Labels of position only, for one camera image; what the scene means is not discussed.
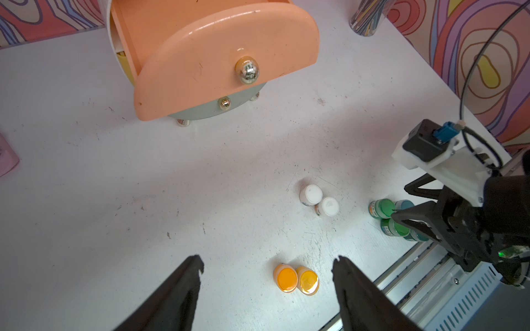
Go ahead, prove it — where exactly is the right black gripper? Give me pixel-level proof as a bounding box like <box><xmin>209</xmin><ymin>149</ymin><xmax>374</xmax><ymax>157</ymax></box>
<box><xmin>391</xmin><ymin>173</ymin><xmax>529</xmax><ymax>273</ymax></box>

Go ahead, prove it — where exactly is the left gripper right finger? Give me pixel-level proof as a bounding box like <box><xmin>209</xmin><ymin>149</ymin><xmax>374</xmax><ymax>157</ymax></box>
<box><xmin>332</xmin><ymin>256</ymin><xmax>419</xmax><ymax>331</ymax></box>

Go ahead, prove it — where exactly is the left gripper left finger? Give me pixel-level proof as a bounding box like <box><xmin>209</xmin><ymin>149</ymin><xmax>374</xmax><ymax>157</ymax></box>
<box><xmin>115</xmin><ymin>255</ymin><xmax>204</xmax><ymax>330</ymax></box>

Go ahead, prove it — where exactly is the teal paint can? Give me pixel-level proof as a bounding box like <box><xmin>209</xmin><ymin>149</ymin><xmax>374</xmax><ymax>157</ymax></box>
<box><xmin>395</xmin><ymin>199</ymin><xmax>415</xmax><ymax>211</ymax></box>

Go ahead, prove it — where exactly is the dark green paint can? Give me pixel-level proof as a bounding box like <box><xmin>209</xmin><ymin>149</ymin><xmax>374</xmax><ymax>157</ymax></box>
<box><xmin>404</xmin><ymin>230</ymin><xmax>429</xmax><ymax>242</ymax></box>

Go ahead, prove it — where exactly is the light green paint can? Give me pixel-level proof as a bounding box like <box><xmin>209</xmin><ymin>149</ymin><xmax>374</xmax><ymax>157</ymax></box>
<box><xmin>368</xmin><ymin>199</ymin><xmax>396</xmax><ymax>219</ymax></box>

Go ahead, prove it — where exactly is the white paint can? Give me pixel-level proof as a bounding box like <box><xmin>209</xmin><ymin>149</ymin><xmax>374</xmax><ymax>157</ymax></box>
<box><xmin>315</xmin><ymin>197</ymin><xmax>340</xmax><ymax>217</ymax></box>
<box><xmin>299</xmin><ymin>184</ymin><xmax>324</xmax><ymax>206</ymax></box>

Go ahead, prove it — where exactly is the round white drawer cabinet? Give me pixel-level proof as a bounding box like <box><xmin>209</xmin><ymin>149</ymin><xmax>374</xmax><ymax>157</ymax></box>
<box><xmin>99</xmin><ymin>0</ymin><xmax>320</xmax><ymax>126</ymax></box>

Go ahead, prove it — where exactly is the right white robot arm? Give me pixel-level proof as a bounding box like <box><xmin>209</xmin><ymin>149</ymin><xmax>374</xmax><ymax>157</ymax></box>
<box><xmin>391</xmin><ymin>152</ymin><xmax>529</xmax><ymax>287</ymax></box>

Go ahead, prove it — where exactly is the orange paint can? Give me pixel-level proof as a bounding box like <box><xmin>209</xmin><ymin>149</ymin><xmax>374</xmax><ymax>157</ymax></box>
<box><xmin>273</xmin><ymin>263</ymin><xmax>298</xmax><ymax>293</ymax></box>

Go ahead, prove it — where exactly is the clear pencil cup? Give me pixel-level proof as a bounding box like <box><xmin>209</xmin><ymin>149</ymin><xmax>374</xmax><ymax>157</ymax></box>
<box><xmin>349</xmin><ymin>0</ymin><xmax>396</xmax><ymax>37</ymax></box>

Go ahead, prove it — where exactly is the pink plastic box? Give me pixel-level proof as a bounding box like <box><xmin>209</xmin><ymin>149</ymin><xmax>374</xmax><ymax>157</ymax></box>
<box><xmin>0</xmin><ymin>135</ymin><xmax>20</xmax><ymax>177</ymax></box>

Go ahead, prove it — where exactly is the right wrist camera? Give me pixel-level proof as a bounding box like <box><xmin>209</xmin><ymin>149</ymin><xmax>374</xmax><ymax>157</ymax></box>
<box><xmin>392</xmin><ymin>119</ymin><xmax>502</xmax><ymax>207</ymax></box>

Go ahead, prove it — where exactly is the aluminium rail base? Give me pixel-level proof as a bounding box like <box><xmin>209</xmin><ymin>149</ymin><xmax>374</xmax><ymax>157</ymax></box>
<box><xmin>320</xmin><ymin>239</ymin><xmax>514</xmax><ymax>331</ymax></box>

